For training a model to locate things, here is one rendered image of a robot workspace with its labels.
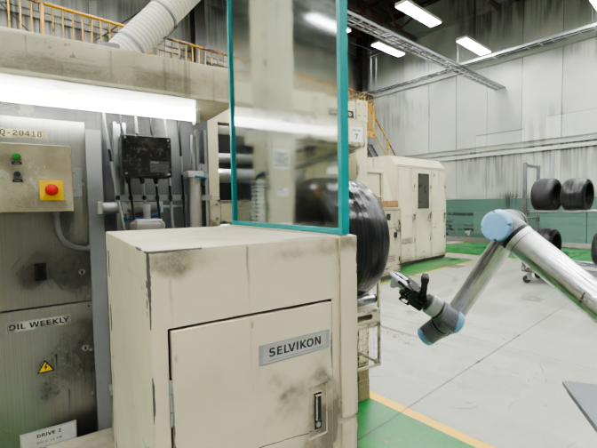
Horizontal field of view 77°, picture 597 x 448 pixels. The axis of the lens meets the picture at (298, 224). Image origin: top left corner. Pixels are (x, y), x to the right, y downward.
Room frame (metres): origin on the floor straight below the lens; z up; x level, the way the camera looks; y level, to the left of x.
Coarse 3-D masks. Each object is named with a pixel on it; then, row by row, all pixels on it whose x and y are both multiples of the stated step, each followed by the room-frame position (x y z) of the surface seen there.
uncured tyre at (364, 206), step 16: (352, 192) 1.56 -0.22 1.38; (368, 192) 1.61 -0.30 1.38; (352, 208) 1.49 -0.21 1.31; (368, 208) 1.54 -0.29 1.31; (352, 224) 1.46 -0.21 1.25; (368, 224) 1.50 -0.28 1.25; (384, 224) 1.55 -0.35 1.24; (368, 240) 1.49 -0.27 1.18; (384, 240) 1.53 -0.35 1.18; (368, 256) 1.49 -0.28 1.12; (384, 256) 1.54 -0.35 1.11; (368, 272) 1.52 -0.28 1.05; (368, 288) 1.60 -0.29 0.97
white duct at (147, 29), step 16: (160, 0) 1.54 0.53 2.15; (176, 0) 1.57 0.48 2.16; (192, 0) 1.62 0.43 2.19; (144, 16) 1.51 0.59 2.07; (160, 16) 1.53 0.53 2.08; (176, 16) 1.58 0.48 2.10; (128, 32) 1.47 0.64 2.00; (144, 32) 1.50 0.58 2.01; (160, 32) 1.55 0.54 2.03; (128, 48) 1.47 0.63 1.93; (144, 48) 1.51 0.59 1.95
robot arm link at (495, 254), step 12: (492, 252) 1.55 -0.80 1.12; (504, 252) 1.53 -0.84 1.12; (480, 264) 1.59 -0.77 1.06; (492, 264) 1.56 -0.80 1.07; (468, 276) 1.64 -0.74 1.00; (480, 276) 1.59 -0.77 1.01; (492, 276) 1.59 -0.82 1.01; (468, 288) 1.63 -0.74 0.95; (480, 288) 1.61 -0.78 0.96; (456, 300) 1.68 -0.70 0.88; (468, 300) 1.64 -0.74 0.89
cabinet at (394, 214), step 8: (384, 208) 6.36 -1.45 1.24; (392, 208) 6.51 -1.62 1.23; (400, 208) 6.68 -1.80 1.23; (392, 216) 6.52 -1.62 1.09; (400, 216) 6.67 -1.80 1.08; (392, 224) 6.52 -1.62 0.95; (400, 224) 6.67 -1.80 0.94; (392, 232) 6.52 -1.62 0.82; (400, 232) 6.67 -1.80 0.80; (392, 240) 6.51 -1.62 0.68; (400, 240) 6.67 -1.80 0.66; (392, 248) 6.51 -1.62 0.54; (400, 248) 6.67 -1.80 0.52; (392, 256) 6.51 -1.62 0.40; (400, 256) 6.67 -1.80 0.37; (392, 264) 6.51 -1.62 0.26; (400, 264) 6.67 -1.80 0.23; (384, 272) 6.36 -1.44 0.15; (400, 272) 6.68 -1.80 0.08; (384, 280) 6.39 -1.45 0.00
